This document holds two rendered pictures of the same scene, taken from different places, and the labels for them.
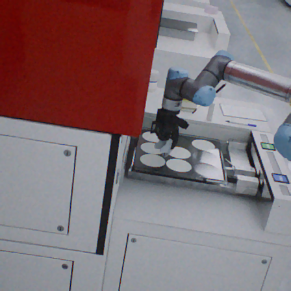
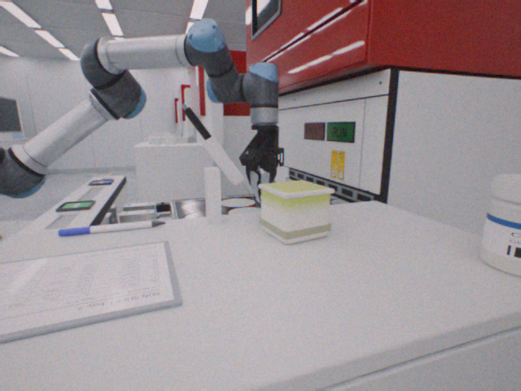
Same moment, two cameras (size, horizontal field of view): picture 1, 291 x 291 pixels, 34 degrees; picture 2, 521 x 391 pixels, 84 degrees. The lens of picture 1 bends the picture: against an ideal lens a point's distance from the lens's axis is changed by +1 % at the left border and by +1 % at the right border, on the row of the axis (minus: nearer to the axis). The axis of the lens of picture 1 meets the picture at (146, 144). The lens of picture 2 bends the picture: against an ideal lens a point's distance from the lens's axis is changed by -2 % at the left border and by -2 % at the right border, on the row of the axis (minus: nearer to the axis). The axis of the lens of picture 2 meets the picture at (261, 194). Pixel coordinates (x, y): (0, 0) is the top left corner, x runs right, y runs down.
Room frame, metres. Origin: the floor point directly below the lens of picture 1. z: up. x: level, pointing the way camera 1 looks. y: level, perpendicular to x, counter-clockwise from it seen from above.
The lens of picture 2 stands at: (2.42, -0.32, 1.11)
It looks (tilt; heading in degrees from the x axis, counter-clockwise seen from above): 13 degrees down; 162
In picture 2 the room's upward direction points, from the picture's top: straight up
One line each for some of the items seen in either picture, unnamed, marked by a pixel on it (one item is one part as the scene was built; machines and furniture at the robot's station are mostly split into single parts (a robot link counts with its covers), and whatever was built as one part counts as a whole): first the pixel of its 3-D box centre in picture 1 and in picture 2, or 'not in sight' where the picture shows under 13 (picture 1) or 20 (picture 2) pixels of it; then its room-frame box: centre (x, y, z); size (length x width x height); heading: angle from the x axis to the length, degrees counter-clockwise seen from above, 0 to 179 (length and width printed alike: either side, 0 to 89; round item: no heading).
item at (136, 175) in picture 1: (191, 183); not in sight; (1.61, -0.20, 0.84); 0.50 x 0.02 x 0.03; 91
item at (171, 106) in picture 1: (172, 103); (263, 117); (1.65, -0.07, 1.14); 0.08 x 0.08 x 0.05
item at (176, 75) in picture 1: (176, 83); (263, 86); (1.65, -0.07, 1.21); 0.09 x 0.08 x 0.11; 53
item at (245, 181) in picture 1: (247, 181); (140, 208); (1.60, -0.40, 0.89); 0.08 x 0.03 x 0.03; 91
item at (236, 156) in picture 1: (240, 167); not in sight; (1.75, -0.40, 0.87); 0.36 x 0.08 x 0.03; 1
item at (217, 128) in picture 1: (197, 120); (259, 308); (2.12, -0.23, 0.89); 0.62 x 0.35 x 0.14; 91
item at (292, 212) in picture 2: (188, 101); (294, 209); (2.07, -0.16, 1.00); 0.07 x 0.07 x 0.07; 10
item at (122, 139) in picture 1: (123, 138); (297, 155); (1.53, 0.09, 1.02); 0.82 x 0.03 x 0.40; 1
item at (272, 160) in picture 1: (268, 177); (94, 222); (1.67, -0.50, 0.89); 0.55 x 0.09 x 0.14; 1
